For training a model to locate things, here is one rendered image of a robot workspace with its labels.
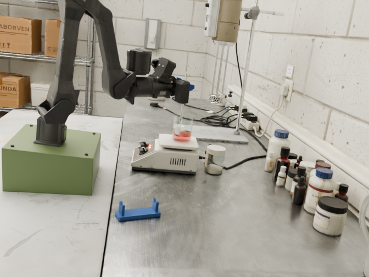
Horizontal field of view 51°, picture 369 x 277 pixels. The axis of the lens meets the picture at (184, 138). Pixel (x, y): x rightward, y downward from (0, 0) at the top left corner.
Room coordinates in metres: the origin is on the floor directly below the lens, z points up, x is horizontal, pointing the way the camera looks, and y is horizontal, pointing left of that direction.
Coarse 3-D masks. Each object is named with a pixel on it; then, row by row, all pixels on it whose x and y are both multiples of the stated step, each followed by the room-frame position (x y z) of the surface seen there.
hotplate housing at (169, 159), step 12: (156, 144) 1.14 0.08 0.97; (132, 156) 1.13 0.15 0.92; (144, 156) 1.08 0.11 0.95; (156, 156) 1.08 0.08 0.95; (168, 156) 1.08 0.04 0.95; (180, 156) 1.08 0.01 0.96; (192, 156) 1.08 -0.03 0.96; (132, 168) 1.07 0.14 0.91; (144, 168) 1.08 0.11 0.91; (156, 168) 1.08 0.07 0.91; (168, 168) 1.08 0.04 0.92; (180, 168) 1.08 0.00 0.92; (192, 168) 1.09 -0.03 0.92
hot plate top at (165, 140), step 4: (160, 136) 1.16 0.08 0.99; (164, 136) 1.17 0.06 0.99; (168, 136) 1.17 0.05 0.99; (192, 136) 1.21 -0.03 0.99; (160, 140) 1.12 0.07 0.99; (164, 140) 1.13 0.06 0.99; (168, 140) 1.13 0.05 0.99; (192, 140) 1.16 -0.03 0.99; (196, 140) 1.17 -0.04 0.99; (160, 144) 1.08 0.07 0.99; (164, 144) 1.09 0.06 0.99; (168, 144) 1.09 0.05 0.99; (172, 144) 1.10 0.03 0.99; (176, 144) 1.10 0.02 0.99; (180, 144) 1.11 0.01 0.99; (184, 144) 1.11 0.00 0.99; (188, 144) 1.12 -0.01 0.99; (192, 144) 1.12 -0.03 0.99; (196, 144) 1.12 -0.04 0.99; (180, 148) 1.09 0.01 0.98; (184, 148) 1.09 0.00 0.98; (188, 148) 1.09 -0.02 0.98; (192, 148) 1.09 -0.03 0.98; (196, 148) 1.09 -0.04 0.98
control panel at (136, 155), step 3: (150, 141) 1.19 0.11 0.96; (153, 141) 1.18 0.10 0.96; (150, 144) 1.16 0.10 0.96; (153, 144) 1.15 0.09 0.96; (147, 147) 1.14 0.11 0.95; (150, 147) 1.12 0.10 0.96; (153, 147) 1.12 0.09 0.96; (135, 150) 1.17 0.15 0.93; (138, 150) 1.15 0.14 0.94; (150, 150) 1.10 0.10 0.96; (153, 150) 1.09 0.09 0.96; (135, 153) 1.13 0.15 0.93; (138, 153) 1.12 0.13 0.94; (144, 153) 1.09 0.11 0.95; (147, 153) 1.08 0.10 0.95; (135, 156) 1.10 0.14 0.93; (138, 156) 1.09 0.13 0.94; (141, 156) 1.08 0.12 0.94; (132, 159) 1.08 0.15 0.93
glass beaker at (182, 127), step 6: (174, 114) 1.15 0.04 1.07; (180, 114) 1.18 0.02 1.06; (186, 114) 1.18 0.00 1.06; (174, 120) 1.14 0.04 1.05; (180, 120) 1.12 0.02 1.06; (186, 120) 1.12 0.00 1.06; (192, 120) 1.14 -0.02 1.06; (174, 126) 1.13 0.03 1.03; (180, 126) 1.12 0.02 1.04; (186, 126) 1.12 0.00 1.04; (192, 126) 1.14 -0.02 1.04; (174, 132) 1.13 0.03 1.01; (180, 132) 1.12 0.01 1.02; (186, 132) 1.12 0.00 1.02; (174, 138) 1.13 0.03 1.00; (180, 138) 1.12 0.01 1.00; (186, 138) 1.12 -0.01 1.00
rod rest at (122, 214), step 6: (120, 204) 0.78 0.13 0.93; (156, 204) 0.80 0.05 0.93; (120, 210) 0.77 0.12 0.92; (126, 210) 0.79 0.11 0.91; (132, 210) 0.80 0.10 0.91; (138, 210) 0.80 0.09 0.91; (144, 210) 0.80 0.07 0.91; (150, 210) 0.81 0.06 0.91; (156, 210) 0.80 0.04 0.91; (120, 216) 0.76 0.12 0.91; (126, 216) 0.77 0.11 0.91; (132, 216) 0.77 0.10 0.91; (138, 216) 0.78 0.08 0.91; (144, 216) 0.78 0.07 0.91; (150, 216) 0.79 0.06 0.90; (156, 216) 0.80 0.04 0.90
